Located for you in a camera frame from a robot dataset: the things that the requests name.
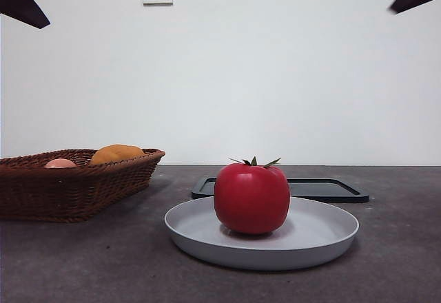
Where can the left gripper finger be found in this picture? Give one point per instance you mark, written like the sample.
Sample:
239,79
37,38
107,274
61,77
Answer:
17,0

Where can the red tomato with green stem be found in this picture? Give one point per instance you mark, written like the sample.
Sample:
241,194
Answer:
251,199

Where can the pink-beige egg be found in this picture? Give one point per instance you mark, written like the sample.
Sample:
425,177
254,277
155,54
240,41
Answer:
60,163

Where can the yellow-brown potato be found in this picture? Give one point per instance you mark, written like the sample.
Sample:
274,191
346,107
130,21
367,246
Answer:
117,153

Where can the brown woven wicker basket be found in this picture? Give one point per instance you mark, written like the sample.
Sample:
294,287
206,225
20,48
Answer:
76,193

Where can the black rectangular tray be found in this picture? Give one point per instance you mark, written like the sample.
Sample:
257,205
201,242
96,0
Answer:
327,191

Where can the pale grey round plate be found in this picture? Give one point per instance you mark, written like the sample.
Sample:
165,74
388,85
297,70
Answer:
310,241

